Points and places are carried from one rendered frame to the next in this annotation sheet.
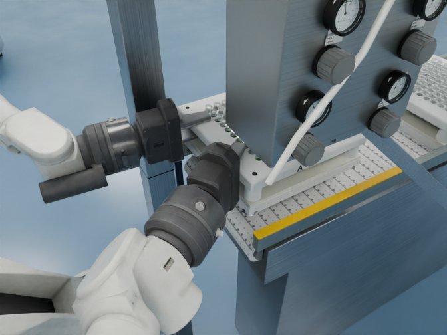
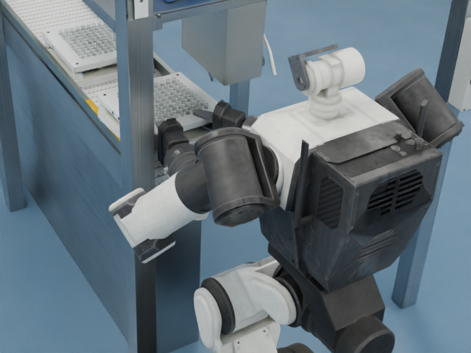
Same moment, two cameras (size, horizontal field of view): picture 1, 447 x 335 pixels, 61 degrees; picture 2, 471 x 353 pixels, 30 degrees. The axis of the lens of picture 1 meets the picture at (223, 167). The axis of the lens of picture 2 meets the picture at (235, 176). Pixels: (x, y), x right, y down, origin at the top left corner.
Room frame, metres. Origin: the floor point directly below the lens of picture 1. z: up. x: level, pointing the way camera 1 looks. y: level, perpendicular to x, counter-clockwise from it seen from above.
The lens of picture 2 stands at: (0.48, 1.81, 2.06)
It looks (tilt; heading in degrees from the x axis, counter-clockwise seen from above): 36 degrees down; 267
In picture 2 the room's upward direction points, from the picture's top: 3 degrees clockwise
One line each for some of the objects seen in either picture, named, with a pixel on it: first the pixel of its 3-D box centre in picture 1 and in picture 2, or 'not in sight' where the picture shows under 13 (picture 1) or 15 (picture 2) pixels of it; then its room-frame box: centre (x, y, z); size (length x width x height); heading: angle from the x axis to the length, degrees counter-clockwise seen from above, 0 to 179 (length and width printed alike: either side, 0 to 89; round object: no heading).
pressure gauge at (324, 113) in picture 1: (313, 109); not in sight; (0.34, -0.09, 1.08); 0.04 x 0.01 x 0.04; 119
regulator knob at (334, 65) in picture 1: (336, 61); not in sight; (0.34, -0.11, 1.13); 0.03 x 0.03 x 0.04; 29
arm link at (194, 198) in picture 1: (205, 201); (239, 129); (0.37, 0.02, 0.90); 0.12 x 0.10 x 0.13; 153
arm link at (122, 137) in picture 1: (143, 137); (176, 155); (0.52, 0.14, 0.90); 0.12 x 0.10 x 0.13; 113
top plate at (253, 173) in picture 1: (267, 123); (162, 105); (0.56, -0.08, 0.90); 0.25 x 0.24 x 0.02; 32
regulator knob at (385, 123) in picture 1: (386, 120); not in sight; (0.39, -0.20, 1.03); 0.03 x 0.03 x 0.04; 29
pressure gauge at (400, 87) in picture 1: (394, 86); not in sight; (0.40, -0.20, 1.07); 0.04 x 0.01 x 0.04; 119
